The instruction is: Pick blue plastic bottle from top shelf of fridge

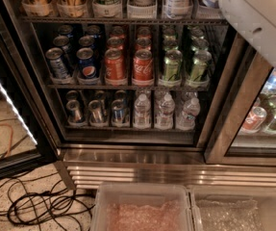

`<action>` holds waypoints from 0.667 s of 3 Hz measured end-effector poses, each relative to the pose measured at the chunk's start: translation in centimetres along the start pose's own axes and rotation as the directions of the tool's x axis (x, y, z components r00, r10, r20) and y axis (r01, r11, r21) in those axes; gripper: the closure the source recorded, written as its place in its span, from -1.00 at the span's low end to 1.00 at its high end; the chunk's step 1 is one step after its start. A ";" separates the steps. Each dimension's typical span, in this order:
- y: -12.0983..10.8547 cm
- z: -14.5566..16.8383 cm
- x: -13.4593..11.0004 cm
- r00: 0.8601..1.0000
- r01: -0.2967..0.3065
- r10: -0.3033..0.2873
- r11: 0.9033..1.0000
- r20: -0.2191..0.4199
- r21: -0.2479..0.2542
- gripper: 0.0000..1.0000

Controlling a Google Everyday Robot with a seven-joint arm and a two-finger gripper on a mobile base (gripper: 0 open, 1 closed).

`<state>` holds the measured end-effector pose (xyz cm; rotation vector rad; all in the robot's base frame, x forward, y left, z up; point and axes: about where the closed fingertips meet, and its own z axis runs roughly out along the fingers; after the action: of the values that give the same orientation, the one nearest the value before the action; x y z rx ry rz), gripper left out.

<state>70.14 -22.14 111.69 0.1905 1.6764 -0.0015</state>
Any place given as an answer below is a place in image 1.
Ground front slim can left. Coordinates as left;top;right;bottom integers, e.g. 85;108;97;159
66;100;85;123

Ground right clear plastic bin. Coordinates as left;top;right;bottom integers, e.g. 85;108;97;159
189;186;276;231

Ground front orange soda can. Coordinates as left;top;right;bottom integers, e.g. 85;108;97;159
105;48;126;80

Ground wire shelf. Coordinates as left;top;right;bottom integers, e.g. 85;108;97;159
20;15;228;26
47;84;209;91

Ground top wire shelf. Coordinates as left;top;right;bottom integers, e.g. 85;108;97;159
20;15;228;26

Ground steel fridge base grille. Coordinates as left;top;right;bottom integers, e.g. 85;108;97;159
55;148;276;190

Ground black cable bundle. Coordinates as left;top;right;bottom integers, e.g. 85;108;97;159
0;167;96;231

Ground clear plastic bin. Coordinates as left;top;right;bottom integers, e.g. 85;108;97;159
189;186;276;231
90;183;193;231

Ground front green can right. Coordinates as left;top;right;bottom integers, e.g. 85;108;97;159
188;50;212;82

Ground middle wire shelf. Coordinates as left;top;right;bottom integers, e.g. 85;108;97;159
47;84;209;91

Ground white label plastic bottle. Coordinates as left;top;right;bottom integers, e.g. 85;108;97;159
163;0;192;19

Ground front red Coca-Cola can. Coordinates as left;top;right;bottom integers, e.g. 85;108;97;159
133;49;153;81

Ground front water bottle middle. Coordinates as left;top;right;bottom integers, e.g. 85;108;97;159
155;93;175;130

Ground open glass fridge door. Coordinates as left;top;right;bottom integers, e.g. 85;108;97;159
0;24;56;180

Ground front slim can middle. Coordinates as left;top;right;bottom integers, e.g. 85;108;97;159
88;100;106;123

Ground closed right fridge door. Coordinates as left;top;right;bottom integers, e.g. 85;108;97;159
205;35;276;166

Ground front slim blue can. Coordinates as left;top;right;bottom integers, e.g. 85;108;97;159
112;99;125;123

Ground front water bottle right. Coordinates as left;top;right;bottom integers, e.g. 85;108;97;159
176;97;200;131

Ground water bottle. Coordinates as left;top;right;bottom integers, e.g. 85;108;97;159
134;93;151;129
155;93;175;130
176;97;200;131

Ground front silver blue can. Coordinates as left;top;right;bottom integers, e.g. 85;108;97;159
45;47;71;79

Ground left clear plastic bin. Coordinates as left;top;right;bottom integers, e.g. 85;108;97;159
90;183;193;231

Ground gold tall can right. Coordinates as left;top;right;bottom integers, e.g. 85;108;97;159
57;0;87;18

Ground front green can left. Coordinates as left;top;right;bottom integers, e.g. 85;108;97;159
163;50;183;81

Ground front blue Pepsi can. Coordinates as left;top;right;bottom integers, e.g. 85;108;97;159
76;47;99;79

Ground front water bottle left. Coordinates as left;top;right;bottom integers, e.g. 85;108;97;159
134;93;151;129

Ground orange can behind door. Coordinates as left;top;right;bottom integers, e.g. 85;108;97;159
241;106;267;132

